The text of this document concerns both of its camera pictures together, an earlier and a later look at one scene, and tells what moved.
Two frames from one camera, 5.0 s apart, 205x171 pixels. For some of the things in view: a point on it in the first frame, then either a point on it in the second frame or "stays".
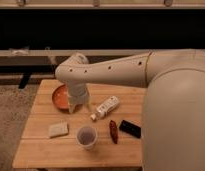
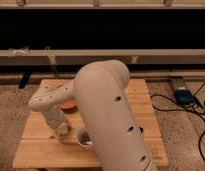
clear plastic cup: (86, 137) stays
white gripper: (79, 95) → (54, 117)
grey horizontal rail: (58, 57) stays
